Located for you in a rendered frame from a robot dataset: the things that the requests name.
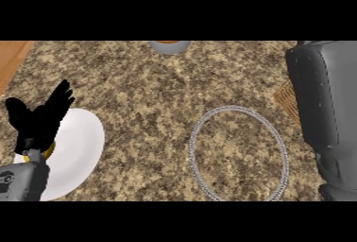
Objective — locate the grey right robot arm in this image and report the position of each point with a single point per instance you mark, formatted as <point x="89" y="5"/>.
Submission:
<point x="325" y="94"/>

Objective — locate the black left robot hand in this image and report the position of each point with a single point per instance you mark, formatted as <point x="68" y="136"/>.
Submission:
<point x="36" y="123"/>

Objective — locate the white oval placemat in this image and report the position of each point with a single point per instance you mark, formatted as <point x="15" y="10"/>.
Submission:
<point x="77" y="151"/>

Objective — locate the brown wicker basket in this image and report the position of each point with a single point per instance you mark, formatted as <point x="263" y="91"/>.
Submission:
<point x="286" y="100"/>

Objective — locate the brown wooden panel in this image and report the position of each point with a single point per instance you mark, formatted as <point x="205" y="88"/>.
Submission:
<point x="12" y="56"/>

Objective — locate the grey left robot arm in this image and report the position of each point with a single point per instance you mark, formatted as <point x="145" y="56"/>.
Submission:
<point x="21" y="179"/>

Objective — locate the grey bowl with orange content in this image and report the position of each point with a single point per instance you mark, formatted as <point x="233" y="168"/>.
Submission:
<point x="170" y="48"/>

